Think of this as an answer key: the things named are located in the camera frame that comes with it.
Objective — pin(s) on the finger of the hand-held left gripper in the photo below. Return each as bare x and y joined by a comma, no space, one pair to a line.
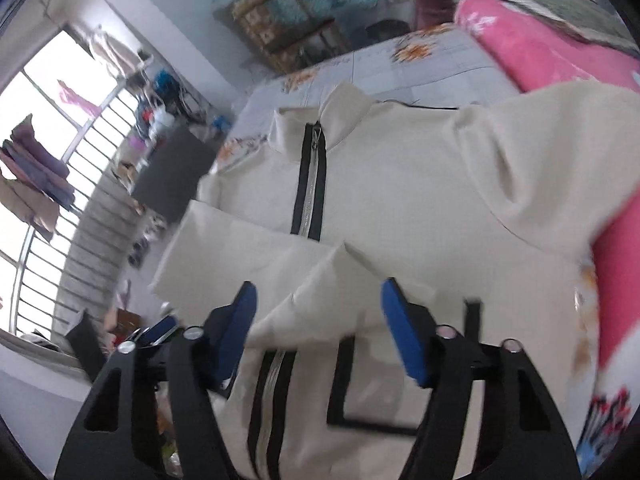
162,330

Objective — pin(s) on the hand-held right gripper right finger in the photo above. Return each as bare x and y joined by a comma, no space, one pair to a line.
405,340

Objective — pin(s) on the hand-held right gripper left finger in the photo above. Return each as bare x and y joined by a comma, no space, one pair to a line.
239,332

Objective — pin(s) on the cream zip jacket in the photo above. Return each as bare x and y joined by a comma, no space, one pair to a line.
400,185

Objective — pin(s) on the black box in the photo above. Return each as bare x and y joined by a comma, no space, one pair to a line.
85,345

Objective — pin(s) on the dark grey cabinet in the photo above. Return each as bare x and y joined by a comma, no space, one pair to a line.
175,175

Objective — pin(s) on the tan hanging cloth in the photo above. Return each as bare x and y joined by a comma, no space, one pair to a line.
30,210

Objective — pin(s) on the metal window grille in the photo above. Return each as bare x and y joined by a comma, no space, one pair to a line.
95,160

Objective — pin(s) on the purple hanging garment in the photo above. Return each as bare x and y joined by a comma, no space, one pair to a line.
35,160

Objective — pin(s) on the blue bag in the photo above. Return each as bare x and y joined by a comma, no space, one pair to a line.
165,85

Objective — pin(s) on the pink hanging cloth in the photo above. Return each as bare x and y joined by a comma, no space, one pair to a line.
75,100

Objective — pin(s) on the pale floral bedsheet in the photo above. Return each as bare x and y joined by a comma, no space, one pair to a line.
440,65

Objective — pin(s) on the beige hanging garment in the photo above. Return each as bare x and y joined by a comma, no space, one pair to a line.
112,50

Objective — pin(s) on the wooden chair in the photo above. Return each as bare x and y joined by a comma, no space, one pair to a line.
260,25

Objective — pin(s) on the pink floral blanket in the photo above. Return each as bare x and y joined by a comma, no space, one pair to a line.
530,45

